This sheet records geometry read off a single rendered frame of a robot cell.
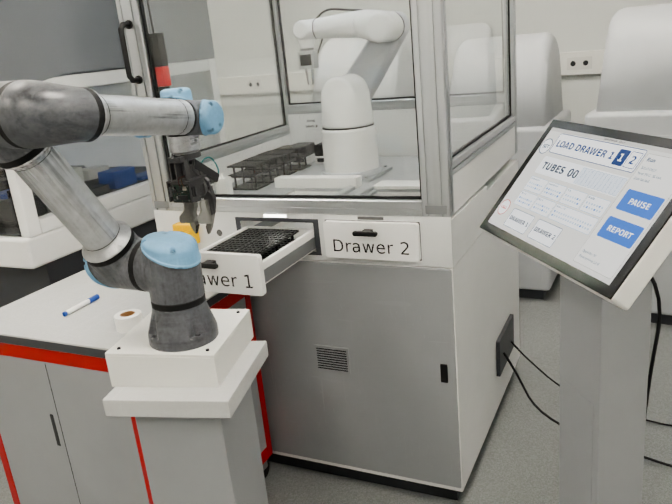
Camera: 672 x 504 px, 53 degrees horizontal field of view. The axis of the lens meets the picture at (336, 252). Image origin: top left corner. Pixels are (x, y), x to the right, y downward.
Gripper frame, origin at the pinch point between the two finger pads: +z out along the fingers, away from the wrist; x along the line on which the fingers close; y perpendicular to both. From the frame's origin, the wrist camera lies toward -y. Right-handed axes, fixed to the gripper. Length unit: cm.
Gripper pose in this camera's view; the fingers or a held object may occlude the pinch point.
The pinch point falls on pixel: (203, 227)
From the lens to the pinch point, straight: 175.2
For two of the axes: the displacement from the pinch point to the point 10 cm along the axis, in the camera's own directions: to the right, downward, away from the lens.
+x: 9.0, 0.5, -4.3
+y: -4.2, 3.2, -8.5
